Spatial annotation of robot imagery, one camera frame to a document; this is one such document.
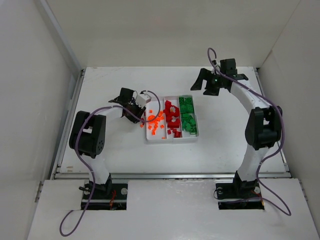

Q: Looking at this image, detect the orange dome lego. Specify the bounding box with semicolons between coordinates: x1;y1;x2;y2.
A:
147;115;157;123

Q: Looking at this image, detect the red flower print lego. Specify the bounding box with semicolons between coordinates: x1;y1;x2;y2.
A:
163;100;180;122

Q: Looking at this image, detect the red arch lego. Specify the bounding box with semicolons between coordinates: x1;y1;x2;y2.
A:
167;118;181;129

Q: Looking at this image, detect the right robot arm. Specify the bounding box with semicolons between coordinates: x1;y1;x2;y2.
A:
190;58;283;200

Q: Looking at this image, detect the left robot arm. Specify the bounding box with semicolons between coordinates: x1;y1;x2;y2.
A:
69;87;151;194

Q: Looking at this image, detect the orange lego pile in tray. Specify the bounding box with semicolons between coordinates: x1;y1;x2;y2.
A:
146;109;166;139

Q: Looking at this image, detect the green lego pile in tray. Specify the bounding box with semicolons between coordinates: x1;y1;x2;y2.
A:
178;95;199;138

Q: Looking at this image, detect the white three-compartment tray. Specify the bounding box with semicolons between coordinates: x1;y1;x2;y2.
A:
144;95;199;144

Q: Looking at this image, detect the red square lego in tray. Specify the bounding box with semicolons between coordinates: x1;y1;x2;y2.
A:
172;128;182;138

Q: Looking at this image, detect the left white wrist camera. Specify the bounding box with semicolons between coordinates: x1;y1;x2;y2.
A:
135;92;152;108

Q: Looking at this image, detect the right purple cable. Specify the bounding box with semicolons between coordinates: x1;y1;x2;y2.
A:
207;47;292;216

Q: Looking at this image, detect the purple cable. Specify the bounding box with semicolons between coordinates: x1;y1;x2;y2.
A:
207;47;292;216
59;90;161;236

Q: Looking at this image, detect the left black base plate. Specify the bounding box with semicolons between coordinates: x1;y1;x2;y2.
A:
78;181;128;211

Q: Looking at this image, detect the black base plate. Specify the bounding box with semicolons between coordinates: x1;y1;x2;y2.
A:
78;181;128;211
214;182;265;210

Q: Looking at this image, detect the aluminium rail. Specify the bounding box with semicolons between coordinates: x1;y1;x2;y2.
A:
50;171;292;180

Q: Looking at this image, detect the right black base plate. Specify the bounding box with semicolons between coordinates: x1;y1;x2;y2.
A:
214;182;265;210

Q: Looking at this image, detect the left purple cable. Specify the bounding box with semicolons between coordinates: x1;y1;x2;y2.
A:
59;90;161;236

